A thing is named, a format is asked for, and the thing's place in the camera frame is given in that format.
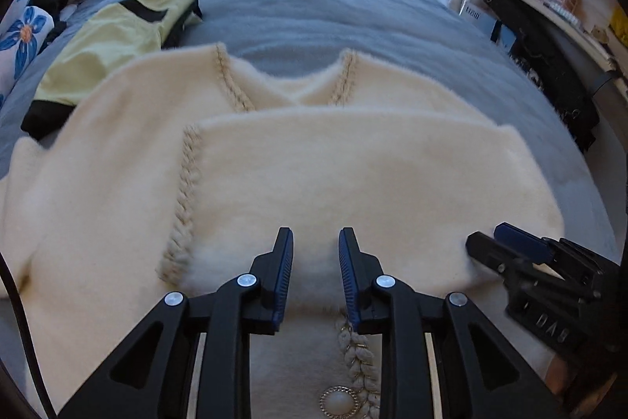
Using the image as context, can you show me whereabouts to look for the white cardboard box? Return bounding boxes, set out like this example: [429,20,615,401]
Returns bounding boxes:
[464,2,497,42]

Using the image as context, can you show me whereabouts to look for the black white patterned cloth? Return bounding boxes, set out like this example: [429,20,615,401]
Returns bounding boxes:
[510,46,546,92]

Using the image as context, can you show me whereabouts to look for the wooden desk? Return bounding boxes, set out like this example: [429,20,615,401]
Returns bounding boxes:
[488,0,628,103]

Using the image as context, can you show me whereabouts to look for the cream fuzzy knit cardigan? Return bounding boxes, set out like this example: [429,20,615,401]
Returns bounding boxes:
[0,42,565,419]

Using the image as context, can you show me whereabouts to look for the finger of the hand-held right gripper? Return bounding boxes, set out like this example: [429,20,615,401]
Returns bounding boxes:
[465,231,526,287]
[493,223,557,267]

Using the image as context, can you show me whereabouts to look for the person's right forearm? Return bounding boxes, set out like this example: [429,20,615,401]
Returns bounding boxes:
[542,345,590,406]

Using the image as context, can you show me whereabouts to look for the yellow cloth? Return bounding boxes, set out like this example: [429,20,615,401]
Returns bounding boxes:
[608,9,628,43]

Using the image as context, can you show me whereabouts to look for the blue bed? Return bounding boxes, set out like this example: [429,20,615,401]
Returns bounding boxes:
[0,0,620,419]

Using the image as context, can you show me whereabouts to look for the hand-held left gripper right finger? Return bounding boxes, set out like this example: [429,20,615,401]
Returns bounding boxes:
[338,227,565,419]

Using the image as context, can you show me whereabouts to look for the yellow-green garment black trim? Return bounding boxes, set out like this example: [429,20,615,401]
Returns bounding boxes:
[20,0,208,140]

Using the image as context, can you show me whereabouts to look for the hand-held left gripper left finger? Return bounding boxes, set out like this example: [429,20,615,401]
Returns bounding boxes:
[58,227,295,419]

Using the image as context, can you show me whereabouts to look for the blue floral white quilt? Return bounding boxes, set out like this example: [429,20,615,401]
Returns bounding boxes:
[0,0,56,106]

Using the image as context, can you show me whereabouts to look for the black bag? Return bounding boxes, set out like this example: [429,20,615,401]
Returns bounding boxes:
[483,0,602,152]

